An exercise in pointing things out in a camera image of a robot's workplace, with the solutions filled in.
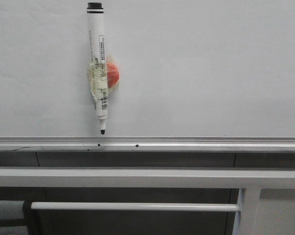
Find white black whiteboard marker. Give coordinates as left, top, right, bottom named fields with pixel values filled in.
left=87, top=2, right=109, bottom=135

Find white whiteboard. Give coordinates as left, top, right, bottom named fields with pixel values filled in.
left=0, top=0, right=295, bottom=152

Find orange round magnet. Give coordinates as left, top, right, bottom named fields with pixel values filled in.
left=106, top=55, right=120, bottom=92

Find white round stand rod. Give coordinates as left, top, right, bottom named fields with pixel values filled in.
left=31, top=202, right=241, bottom=212

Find white stand frame crossbar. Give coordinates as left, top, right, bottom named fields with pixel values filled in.
left=0, top=167, right=295, bottom=235

